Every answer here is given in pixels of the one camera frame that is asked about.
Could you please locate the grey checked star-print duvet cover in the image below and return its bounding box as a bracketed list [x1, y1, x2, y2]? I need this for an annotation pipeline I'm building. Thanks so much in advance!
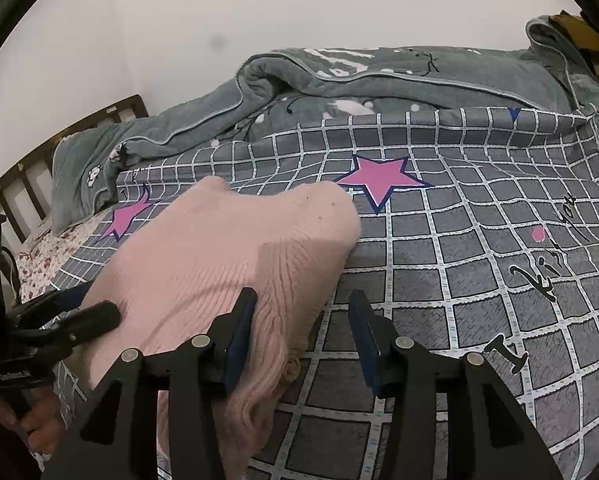
[44, 105, 599, 480]

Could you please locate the pink knitted sweater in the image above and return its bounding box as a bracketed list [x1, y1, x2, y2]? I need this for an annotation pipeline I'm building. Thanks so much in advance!
[72, 176, 363, 480]

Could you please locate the brown clothes pile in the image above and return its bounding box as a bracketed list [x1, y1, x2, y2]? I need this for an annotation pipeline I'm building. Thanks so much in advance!
[549, 9, 599, 86]

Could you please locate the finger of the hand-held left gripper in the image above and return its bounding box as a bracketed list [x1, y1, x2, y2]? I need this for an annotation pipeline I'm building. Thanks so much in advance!
[16, 279, 97, 320]
[10, 300, 123, 362]

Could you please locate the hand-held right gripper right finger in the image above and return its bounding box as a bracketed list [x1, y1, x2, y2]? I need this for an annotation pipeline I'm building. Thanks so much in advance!
[348, 289, 564, 480]

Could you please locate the grey-green fleece blanket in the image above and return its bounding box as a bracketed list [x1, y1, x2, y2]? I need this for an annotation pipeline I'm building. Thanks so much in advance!
[50, 15, 599, 233]

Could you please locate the dark wooden bed headboard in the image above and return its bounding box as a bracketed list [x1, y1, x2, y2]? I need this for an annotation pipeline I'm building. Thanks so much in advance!
[0, 94, 149, 241]

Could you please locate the person's left hand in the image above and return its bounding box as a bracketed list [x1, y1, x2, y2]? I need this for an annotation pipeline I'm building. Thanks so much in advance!
[0, 394, 66, 467]

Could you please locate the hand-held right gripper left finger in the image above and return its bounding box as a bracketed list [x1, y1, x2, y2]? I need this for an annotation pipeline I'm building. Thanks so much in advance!
[40, 287, 259, 480]

